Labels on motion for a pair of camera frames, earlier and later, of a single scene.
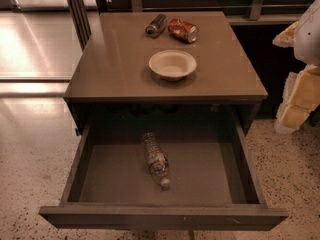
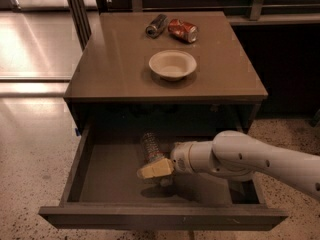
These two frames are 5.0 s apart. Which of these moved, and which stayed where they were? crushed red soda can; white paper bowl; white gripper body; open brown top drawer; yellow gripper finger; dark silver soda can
Moved: white gripper body; yellow gripper finger
Stayed: open brown top drawer; crushed red soda can; dark silver soda can; white paper bowl
